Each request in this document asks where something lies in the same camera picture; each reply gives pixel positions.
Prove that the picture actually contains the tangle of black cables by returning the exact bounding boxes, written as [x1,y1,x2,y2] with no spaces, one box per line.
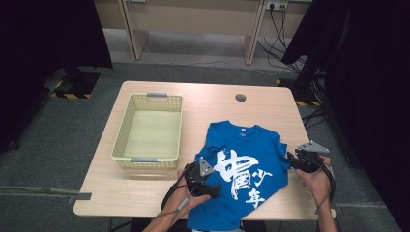
[301,72,328,130]

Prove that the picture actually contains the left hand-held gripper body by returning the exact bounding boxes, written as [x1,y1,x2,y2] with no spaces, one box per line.
[184,157,216,198]

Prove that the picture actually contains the long grey tape strip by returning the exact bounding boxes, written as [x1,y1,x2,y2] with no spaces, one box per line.
[0,186,93,204]

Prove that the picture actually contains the yellow black striped tape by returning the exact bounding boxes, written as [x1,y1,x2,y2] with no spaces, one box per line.
[276,78,322,107]

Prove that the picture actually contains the blue t-shirt with white print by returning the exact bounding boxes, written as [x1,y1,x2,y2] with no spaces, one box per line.
[186,120,292,232]

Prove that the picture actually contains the black stand base striped tape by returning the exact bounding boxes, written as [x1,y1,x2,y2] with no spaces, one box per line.
[44,66,101,100]

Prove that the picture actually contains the bundle of black cables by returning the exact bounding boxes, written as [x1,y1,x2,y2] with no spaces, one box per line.
[256,4,310,73]

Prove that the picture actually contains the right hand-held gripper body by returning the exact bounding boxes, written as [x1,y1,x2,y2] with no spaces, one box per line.
[294,140,331,174]

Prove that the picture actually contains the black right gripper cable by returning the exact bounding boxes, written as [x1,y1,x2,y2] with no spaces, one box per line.
[307,156,337,216]

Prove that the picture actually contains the pale green plastic basket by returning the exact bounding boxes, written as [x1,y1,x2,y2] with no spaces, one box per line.
[110,92,184,171]

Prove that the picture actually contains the black curtain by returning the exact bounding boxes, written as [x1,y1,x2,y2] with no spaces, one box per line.
[0,0,114,153]
[281,0,410,232]

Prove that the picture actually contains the thin white cable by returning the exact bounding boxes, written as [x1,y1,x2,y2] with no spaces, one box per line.
[143,44,281,76]

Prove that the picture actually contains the person's left hand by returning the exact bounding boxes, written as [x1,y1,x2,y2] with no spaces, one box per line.
[166,169,211,218]

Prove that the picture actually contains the person's right hand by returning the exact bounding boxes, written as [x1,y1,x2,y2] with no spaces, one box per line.
[294,156,333,208]

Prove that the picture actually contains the white wall socket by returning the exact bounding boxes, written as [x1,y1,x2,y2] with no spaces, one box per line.
[264,0,289,10]

